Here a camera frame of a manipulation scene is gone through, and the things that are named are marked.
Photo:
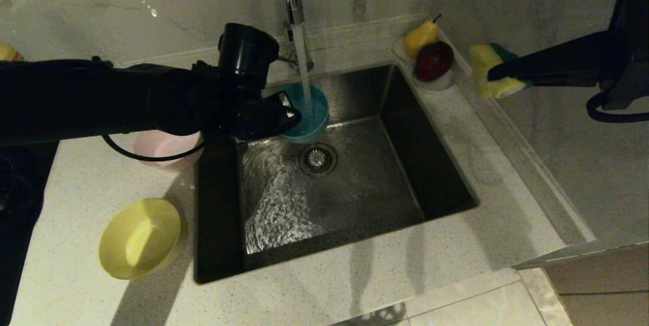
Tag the black induction cooktop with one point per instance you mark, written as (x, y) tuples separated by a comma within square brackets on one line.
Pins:
[(20, 214)]

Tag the blue plastic bowl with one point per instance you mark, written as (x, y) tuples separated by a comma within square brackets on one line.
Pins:
[(317, 123)]

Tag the dark red apple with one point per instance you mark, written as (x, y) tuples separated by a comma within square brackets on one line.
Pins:
[(432, 62)]

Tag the yellow dish soap bottle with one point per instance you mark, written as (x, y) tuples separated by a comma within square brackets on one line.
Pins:
[(7, 52)]

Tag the stainless steel sink basin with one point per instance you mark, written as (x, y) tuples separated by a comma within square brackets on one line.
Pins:
[(385, 199)]

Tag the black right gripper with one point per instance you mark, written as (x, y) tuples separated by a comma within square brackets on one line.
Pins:
[(631, 47)]

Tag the yellow plastic bowl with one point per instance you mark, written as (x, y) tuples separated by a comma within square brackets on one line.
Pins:
[(137, 240)]

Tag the round metal drain strainer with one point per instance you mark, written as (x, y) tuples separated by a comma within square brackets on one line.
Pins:
[(318, 160)]

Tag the yellow green sponge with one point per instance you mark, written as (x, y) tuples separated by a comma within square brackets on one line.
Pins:
[(481, 62)]

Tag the yellow pear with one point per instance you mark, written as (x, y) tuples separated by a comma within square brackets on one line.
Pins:
[(418, 39)]

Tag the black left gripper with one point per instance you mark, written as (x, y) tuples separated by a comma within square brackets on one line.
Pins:
[(243, 113)]

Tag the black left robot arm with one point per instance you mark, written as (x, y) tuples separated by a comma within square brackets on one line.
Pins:
[(76, 98)]

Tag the pink plastic bowl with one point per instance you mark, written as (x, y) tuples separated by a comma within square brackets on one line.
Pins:
[(162, 146)]

